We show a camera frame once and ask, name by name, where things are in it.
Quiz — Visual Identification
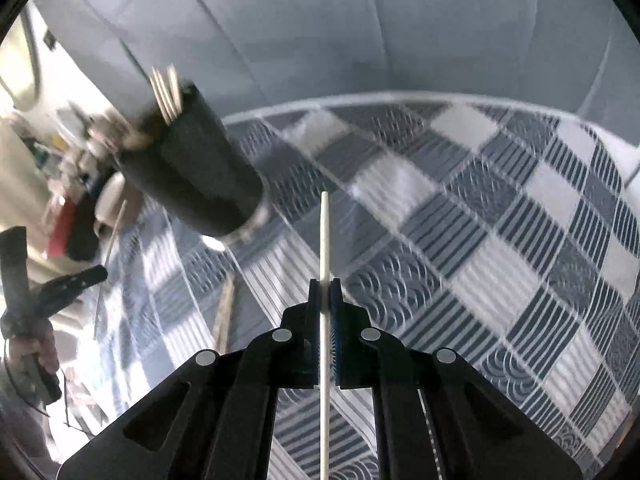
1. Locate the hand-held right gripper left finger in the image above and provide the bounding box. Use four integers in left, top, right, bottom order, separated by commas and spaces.
57, 279, 322, 480

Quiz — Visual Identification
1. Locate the blurred clutter of bottles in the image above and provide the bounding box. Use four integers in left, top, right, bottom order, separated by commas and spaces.
22, 102, 151, 196

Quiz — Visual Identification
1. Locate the person's left hand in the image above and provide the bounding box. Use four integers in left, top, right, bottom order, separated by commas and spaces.
9, 319, 60, 376

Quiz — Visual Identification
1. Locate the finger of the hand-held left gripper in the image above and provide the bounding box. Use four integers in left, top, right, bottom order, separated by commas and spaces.
36, 265, 109, 317
0, 226, 40, 322

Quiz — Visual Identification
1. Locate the white cup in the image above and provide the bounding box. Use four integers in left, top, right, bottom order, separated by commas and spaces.
94, 172, 144, 227

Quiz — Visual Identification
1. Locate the black object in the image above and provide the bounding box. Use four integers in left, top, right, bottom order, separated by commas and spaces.
65, 209, 102, 264

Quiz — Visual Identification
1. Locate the grey upholstered headboard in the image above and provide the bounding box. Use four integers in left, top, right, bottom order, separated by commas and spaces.
30, 0, 640, 128

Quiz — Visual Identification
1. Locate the tan chopstick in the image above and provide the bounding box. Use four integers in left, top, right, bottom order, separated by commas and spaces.
212, 277, 236, 354

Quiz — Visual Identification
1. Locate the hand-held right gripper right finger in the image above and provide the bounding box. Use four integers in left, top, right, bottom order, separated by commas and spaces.
330, 279, 584, 480

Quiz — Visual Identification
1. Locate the thin pale chopstick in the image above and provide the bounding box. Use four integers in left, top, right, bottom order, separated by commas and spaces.
93, 199, 128, 341

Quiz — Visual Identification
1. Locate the navy white patterned blanket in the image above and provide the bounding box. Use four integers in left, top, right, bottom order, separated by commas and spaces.
65, 92, 640, 480

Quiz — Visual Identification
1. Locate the white chopstick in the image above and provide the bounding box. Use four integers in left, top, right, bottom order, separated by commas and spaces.
319, 190, 334, 480

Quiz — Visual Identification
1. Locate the black utensil holder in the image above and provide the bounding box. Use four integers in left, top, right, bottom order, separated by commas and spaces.
116, 82, 267, 239

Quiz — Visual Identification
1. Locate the red object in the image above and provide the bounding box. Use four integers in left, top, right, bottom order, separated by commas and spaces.
46, 199, 77, 257

